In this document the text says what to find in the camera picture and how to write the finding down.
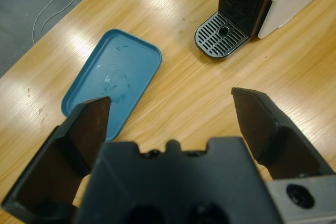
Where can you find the black drip tray metal grate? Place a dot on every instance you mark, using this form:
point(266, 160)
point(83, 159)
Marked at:
point(210, 40)

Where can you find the white capsule coffee machine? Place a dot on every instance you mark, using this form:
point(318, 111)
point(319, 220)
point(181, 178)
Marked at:
point(288, 3)

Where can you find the blue rectangular plastic tray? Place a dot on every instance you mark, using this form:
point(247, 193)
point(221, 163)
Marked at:
point(118, 58)

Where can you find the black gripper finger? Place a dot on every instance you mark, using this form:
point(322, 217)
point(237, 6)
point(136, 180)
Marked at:
point(275, 142)
point(65, 150)

